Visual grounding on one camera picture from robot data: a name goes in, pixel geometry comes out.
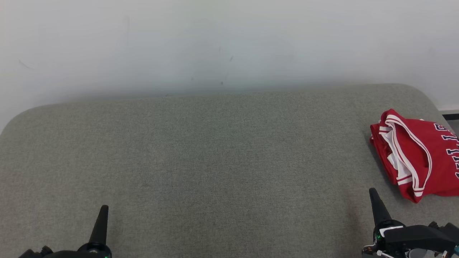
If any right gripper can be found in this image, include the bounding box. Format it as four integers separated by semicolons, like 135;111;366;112
362;187;456;258

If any red shirt with white sleeves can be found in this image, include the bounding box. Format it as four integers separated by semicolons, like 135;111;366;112
369;109;459;204

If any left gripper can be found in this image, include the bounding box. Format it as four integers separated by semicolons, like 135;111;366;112
43;205;112;258

